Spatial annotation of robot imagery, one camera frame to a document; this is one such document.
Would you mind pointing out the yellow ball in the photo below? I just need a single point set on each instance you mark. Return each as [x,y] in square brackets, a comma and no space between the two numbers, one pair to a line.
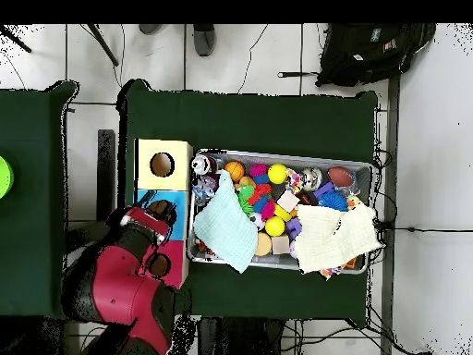
[275,226]
[277,173]

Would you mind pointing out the plain wooden cube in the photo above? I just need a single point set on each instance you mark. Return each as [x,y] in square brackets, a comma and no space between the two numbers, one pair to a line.
[287,201]

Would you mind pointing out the wooden three-hole box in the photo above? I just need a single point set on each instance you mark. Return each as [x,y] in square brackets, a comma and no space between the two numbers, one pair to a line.
[173,155]

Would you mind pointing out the yellow plush duck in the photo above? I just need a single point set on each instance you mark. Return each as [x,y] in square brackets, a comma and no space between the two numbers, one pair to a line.
[353,202]

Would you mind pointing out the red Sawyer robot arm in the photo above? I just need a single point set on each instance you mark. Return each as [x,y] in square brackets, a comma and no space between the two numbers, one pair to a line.
[118,281]

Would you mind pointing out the lime green round object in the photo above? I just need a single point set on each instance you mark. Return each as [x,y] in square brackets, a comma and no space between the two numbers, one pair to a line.
[4,177]

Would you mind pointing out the small orange basketball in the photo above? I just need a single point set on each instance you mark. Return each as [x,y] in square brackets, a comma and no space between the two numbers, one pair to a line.
[234,171]

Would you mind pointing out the clear mesh bin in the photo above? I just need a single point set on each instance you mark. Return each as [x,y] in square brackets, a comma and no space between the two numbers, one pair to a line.
[317,161]

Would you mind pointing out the person's grey shoe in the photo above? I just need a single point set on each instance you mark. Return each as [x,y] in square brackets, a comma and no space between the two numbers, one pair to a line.
[204,40]
[149,29]

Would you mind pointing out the crushed clear plastic bottle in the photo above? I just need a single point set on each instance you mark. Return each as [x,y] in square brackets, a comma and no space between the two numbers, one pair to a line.
[203,190]

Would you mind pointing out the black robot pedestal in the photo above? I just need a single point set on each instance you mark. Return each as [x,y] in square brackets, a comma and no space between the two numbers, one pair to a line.
[236,340]

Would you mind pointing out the black backpack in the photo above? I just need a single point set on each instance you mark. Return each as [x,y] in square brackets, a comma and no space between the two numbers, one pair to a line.
[369,55]

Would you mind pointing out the black upright panel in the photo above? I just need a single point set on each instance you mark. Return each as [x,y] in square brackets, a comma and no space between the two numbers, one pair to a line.
[106,166]

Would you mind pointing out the grey metal post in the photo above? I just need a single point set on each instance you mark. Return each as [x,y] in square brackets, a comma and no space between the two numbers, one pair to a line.
[391,185]

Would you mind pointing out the cream waffle cloth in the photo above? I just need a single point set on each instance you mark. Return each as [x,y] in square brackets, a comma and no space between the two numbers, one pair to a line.
[325,236]

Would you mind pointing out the mint waffle cloth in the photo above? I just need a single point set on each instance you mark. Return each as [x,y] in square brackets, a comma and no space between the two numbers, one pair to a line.
[225,222]

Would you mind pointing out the dark green table cloth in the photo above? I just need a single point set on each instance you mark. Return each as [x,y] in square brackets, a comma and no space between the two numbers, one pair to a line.
[258,122]
[29,185]

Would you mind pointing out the crushed red soda can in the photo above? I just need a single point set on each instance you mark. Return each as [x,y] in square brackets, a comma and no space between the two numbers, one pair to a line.
[202,165]

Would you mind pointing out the small brown football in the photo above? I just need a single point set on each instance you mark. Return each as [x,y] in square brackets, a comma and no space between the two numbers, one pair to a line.
[340,176]

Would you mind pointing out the blue spiky ball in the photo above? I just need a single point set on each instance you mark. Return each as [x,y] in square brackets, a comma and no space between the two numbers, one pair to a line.
[332,199]

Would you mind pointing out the black tripod leg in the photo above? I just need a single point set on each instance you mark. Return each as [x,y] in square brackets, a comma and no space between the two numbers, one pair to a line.
[16,40]
[103,46]

